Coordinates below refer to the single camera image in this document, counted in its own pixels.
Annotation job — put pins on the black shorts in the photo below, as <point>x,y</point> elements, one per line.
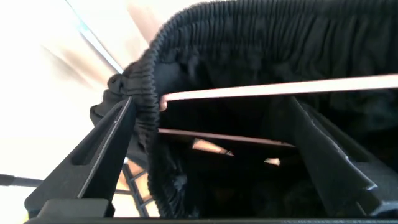
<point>248,40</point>

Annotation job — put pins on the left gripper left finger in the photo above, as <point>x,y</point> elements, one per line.
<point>105,155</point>

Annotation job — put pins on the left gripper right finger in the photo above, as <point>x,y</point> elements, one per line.
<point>329,161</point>

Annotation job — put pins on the pink clothes hanger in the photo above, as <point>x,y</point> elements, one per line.
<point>280,88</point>

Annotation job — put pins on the black clothes rack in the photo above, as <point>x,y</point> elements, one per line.
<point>18,180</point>

